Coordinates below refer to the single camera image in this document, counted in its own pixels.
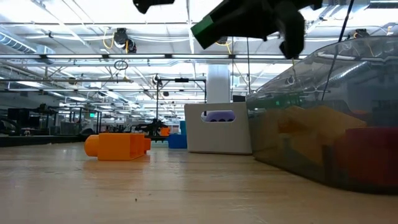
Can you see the red toy brick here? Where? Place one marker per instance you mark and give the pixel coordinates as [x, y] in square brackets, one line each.
[370, 155]

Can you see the large green peg block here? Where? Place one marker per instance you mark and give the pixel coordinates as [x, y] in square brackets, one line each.
[280, 102]

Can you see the white plastic bin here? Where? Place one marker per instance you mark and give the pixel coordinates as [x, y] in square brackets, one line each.
[217, 140]

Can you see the green toy brick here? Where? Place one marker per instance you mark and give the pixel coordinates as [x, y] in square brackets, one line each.
[202, 31]

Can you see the distant black rig frame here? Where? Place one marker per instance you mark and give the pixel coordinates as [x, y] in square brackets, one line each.
[181, 80]

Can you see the orange toy brick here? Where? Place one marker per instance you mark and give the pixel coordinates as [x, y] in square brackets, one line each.
[317, 127]

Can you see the white square pillar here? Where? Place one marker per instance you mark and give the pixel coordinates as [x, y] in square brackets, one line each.
[218, 84]

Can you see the black perforated computer case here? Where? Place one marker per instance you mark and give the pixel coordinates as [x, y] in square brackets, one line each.
[238, 98]

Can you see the blue toy brick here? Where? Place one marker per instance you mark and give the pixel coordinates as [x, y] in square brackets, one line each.
[178, 141]

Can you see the teal plastic bin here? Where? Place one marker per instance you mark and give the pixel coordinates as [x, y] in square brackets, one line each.
[183, 127]

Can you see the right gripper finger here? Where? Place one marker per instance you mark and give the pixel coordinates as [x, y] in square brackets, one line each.
[245, 18]

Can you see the distant orange box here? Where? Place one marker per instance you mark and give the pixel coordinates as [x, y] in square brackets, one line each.
[165, 130]

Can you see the large orange peg block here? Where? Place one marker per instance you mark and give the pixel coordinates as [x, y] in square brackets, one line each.
[118, 146]

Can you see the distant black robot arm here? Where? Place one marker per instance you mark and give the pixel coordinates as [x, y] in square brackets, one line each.
[150, 127]

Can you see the grey translucent plastic bin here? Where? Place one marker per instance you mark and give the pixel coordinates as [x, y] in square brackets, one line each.
[373, 77]

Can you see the distant dark workstations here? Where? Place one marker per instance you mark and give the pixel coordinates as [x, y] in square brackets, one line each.
[18, 118]

